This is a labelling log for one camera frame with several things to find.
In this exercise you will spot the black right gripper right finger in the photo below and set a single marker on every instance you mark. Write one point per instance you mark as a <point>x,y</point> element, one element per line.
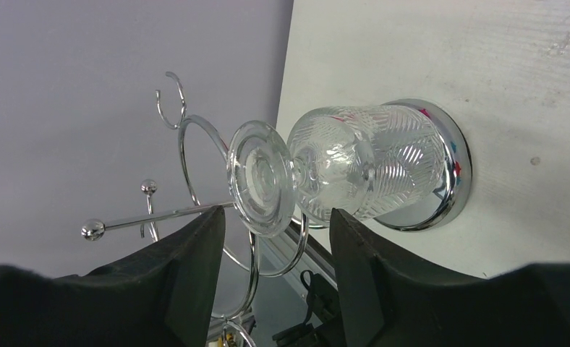
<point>391,297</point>

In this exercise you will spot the clear glass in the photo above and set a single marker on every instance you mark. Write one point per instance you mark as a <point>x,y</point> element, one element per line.
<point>366,160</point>

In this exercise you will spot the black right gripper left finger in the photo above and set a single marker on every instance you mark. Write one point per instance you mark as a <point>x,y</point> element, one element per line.
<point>161,295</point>

